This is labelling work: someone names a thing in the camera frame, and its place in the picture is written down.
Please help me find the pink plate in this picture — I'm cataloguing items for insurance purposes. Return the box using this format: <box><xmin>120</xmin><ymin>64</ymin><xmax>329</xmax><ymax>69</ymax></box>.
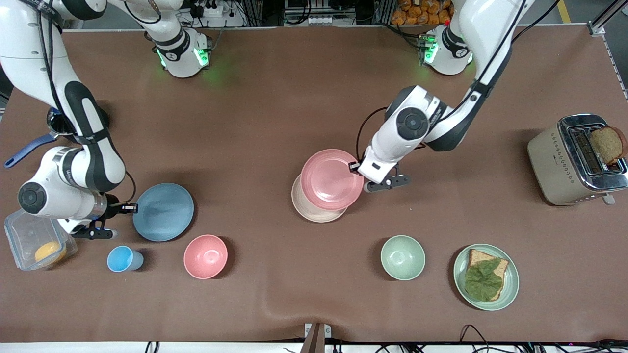
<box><xmin>300</xmin><ymin>149</ymin><xmax>365</xmax><ymax>211</ymax></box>

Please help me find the blue plate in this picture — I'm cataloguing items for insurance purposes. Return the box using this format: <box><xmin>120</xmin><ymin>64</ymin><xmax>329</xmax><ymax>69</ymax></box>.
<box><xmin>132</xmin><ymin>183</ymin><xmax>195</xmax><ymax>242</ymax></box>

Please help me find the blue cup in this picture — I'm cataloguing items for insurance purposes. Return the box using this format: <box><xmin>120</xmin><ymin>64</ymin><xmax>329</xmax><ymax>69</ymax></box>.
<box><xmin>107</xmin><ymin>246</ymin><xmax>144</xmax><ymax>273</ymax></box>

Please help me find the beige plate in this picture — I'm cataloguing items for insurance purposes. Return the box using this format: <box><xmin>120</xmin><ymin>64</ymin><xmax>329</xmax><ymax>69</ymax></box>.
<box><xmin>291</xmin><ymin>174</ymin><xmax>352</xmax><ymax>223</ymax></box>

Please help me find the yellow food piece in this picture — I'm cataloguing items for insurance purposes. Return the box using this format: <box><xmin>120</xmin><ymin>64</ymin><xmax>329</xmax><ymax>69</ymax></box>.
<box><xmin>34</xmin><ymin>241</ymin><xmax>67</xmax><ymax>264</ymax></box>

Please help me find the pink bowl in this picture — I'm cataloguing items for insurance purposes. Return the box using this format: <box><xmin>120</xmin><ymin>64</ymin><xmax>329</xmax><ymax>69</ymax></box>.
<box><xmin>183</xmin><ymin>234</ymin><xmax>229</xmax><ymax>280</ymax></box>

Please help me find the brown table mat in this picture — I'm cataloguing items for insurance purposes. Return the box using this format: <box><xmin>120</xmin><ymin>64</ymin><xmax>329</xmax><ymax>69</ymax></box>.
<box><xmin>0</xmin><ymin>27</ymin><xmax>628</xmax><ymax>344</ymax></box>

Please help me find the clear plastic container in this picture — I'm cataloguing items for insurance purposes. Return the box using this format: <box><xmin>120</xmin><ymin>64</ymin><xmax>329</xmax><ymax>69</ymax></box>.
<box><xmin>4</xmin><ymin>208</ymin><xmax>78</xmax><ymax>271</ymax></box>

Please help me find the green bowl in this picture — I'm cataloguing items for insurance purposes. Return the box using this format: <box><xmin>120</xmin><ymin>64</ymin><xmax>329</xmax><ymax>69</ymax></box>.
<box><xmin>381</xmin><ymin>235</ymin><xmax>426</xmax><ymax>281</ymax></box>

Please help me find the glass lid blue knob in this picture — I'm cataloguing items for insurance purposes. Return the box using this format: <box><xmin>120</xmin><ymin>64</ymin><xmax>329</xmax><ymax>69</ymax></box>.
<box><xmin>47</xmin><ymin>109</ymin><xmax>77</xmax><ymax>137</ymax></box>

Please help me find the light bread slice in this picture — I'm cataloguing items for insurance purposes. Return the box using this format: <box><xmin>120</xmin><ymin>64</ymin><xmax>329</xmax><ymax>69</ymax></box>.
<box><xmin>466</xmin><ymin>249</ymin><xmax>509</xmax><ymax>302</ymax></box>

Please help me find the white power strip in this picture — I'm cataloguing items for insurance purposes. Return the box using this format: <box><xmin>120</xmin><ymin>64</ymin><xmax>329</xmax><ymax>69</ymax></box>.
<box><xmin>307</xmin><ymin>15</ymin><xmax>356</xmax><ymax>26</ymax></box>
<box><xmin>195</xmin><ymin>0</ymin><xmax>246</xmax><ymax>27</ymax></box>

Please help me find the green lettuce leaf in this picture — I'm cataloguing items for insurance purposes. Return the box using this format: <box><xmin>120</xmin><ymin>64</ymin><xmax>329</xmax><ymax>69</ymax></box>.
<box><xmin>464</xmin><ymin>259</ymin><xmax>504</xmax><ymax>302</ymax></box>

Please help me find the orange snack bag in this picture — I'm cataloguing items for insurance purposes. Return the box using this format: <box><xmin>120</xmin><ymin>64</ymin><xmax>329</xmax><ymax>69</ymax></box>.
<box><xmin>391</xmin><ymin>0</ymin><xmax>454</xmax><ymax>26</ymax></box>

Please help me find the beige chrome toaster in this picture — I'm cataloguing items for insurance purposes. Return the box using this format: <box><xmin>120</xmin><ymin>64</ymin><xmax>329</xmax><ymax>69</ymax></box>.
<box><xmin>527</xmin><ymin>114</ymin><xmax>628</xmax><ymax>206</ymax></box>

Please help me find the grey metal table clamp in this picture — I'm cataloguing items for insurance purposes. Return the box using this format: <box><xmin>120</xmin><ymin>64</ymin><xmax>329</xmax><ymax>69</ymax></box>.
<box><xmin>300</xmin><ymin>323</ymin><xmax>332</xmax><ymax>353</ymax></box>

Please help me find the green plate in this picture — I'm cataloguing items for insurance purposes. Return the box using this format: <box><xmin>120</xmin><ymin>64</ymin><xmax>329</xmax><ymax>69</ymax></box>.
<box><xmin>453</xmin><ymin>244</ymin><xmax>520</xmax><ymax>311</ymax></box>

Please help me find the dark brown bread slice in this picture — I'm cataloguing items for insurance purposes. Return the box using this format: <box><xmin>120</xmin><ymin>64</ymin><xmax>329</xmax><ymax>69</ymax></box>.
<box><xmin>590</xmin><ymin>126</ymin><xmax>628</xmax><ymax>166</ymax></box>

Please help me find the black pot blue handle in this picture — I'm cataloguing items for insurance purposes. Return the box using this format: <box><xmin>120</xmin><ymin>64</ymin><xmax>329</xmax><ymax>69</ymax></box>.
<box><xmin>4</xmin><ymin>104</ymin><xmax>111</xmax><ymax>169</ymax></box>

